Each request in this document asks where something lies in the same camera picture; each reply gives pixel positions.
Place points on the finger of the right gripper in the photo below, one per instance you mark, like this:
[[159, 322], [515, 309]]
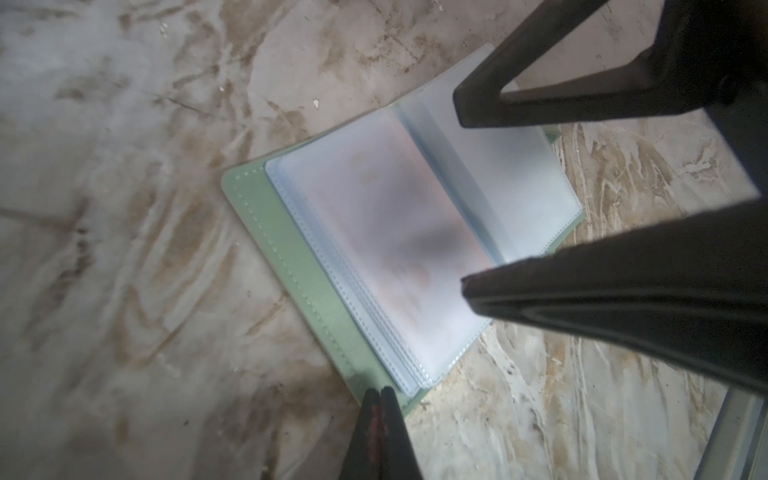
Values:
[[692, 292]]

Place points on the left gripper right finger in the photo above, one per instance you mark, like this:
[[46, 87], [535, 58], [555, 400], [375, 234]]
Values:
[[398, 456]]

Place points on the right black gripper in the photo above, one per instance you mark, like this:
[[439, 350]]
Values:
[[708, 55]]

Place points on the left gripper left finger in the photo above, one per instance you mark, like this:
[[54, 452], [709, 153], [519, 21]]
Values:
[[362, 459]]

